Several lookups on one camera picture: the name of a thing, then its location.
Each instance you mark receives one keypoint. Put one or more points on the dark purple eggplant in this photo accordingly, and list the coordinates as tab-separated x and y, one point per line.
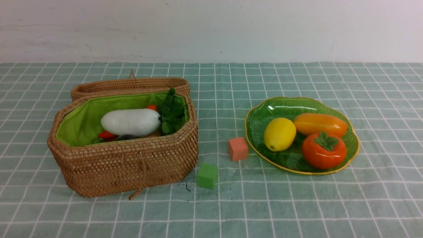
126	137

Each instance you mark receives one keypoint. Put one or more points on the brown potato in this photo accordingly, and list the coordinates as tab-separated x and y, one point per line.
154	134

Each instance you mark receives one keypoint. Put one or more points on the white radish with leaves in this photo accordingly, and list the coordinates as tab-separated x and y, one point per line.
168	118

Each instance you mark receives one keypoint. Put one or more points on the green glass leaf plate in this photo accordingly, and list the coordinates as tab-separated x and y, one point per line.
292	159

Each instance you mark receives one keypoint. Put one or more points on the orange persimmon green leaf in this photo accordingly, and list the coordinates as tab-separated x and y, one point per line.
324	151

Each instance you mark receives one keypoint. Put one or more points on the yellow lemon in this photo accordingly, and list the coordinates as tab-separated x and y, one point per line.
279	134

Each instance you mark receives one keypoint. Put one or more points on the woven rattan basket lid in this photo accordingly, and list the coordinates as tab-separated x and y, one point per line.
140	84

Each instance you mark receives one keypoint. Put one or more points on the woven rattan basket green lining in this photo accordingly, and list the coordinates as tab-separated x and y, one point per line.
92	168

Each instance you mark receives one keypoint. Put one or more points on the orange foam cube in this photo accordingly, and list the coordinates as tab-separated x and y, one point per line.
238	149

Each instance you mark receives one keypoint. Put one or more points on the green foam cube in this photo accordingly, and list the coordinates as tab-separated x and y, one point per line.
207	176

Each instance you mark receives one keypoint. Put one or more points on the red chili pepper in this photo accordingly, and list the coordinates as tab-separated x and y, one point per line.
105	134

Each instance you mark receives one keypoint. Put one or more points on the green checkered tablecloth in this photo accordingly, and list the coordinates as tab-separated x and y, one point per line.
379	195

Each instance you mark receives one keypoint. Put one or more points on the orange yellow mango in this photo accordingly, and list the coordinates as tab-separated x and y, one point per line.
313	123

